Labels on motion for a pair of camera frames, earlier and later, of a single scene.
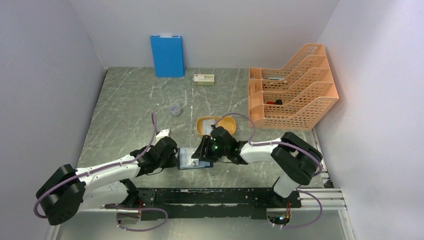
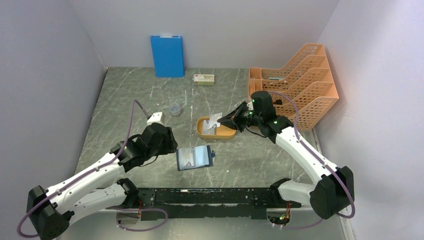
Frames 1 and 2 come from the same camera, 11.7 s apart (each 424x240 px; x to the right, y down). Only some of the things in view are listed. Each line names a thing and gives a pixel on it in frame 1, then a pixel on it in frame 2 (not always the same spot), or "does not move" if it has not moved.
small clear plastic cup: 174,108 does not move
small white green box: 205,79 does not move
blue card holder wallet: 185,161 does not move
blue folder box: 168,53 does not move
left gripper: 172,162 -> 170,144
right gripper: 202,154 -> 234,121
